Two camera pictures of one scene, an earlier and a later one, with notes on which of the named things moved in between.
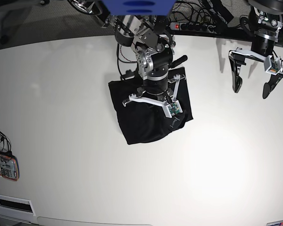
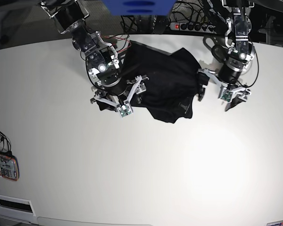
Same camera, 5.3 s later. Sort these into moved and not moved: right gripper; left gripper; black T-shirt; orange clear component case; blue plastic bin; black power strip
Moved: black T-shirt; right gripper; left gripper
Not moved: orange clear component case; black power strip; blue plastic bin
